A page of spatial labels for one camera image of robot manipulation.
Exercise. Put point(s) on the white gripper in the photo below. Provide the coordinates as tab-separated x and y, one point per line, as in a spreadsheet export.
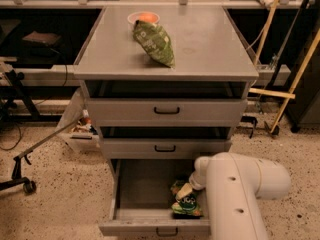
199	179

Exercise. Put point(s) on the green rice chip bag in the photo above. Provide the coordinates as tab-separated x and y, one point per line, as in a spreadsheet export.
189	205

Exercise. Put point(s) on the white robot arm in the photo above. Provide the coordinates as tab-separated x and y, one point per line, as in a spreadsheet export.
233	184

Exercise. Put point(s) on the grey bottom drawer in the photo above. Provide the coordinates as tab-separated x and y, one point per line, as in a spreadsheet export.
142	200

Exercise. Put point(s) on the grey drawer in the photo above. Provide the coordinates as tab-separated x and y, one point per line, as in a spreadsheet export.
132	142
131	103
142	200

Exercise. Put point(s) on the grey middle drawer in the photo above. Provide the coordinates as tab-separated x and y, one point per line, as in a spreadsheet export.
132	142

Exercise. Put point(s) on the grey drawer cabinet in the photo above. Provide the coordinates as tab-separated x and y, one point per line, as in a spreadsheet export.
206	48

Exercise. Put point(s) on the grey top drawer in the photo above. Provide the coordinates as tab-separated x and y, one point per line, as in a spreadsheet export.
131	103

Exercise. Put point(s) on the dark green snack bag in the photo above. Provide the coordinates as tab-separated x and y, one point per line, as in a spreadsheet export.
155	41

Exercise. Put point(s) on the clear plastic storage bin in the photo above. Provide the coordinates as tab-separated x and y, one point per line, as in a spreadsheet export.
75	126

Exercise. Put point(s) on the white bowl with orange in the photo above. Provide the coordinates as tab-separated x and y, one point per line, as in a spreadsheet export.
146	16

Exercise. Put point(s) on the dark box on shelf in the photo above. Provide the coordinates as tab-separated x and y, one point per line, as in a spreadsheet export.
41	40

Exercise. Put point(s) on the black bottom drawer handle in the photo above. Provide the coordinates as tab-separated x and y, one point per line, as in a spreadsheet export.
171	232

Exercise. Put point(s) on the black drawer handle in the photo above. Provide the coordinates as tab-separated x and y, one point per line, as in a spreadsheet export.
171	232
165	149
160	111

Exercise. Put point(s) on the black middle drawer handle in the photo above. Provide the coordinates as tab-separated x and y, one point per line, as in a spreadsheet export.
165	149

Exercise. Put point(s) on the black top drawer handle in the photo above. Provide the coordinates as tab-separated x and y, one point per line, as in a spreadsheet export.
160	111

